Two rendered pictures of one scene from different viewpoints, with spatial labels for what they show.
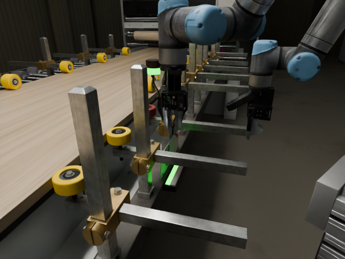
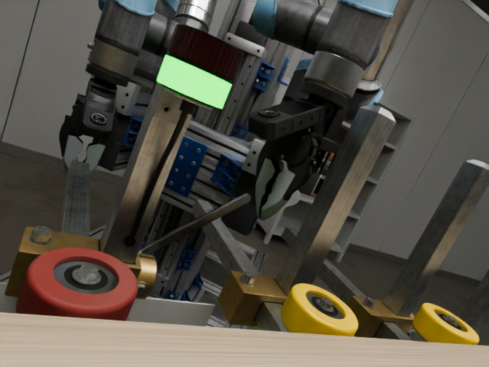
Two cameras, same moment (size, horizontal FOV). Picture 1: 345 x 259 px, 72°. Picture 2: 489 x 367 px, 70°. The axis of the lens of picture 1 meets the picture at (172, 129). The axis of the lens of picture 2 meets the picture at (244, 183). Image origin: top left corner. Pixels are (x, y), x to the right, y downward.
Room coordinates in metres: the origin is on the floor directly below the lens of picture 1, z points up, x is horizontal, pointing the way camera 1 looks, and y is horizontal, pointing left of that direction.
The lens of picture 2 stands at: (1.07, 0.34, 1.07)
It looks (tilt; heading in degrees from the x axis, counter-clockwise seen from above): 12 degrees down; 225
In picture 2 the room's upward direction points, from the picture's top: 24 degrees clockwise
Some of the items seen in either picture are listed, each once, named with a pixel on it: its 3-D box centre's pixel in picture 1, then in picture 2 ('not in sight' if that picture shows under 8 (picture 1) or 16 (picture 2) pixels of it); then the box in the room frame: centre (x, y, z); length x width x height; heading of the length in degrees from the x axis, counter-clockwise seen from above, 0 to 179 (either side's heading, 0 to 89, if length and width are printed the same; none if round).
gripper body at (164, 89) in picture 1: (173, 87); (310, 130); (0.64, 0.00, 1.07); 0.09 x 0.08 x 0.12; 4
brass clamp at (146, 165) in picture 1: (146, 157); (270, 301); (0.67, 0.08, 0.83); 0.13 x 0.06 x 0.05; 164
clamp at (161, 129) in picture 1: (167, 124); (87, 270); (0.91, 0.02, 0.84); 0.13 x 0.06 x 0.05; 164
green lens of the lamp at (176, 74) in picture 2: (154, 70); (194, 82); (0.90, 0.07, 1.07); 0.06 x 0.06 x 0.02
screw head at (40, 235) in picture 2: not in sight; (41, 234); (0.96, 0.00, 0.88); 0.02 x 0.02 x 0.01
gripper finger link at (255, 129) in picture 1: (254, 130); (89, 159); (0.82, -0.31, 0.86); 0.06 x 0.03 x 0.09; 74
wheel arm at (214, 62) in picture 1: (223, 62); not in sight; (1.86, -0.38, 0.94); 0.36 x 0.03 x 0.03; 74
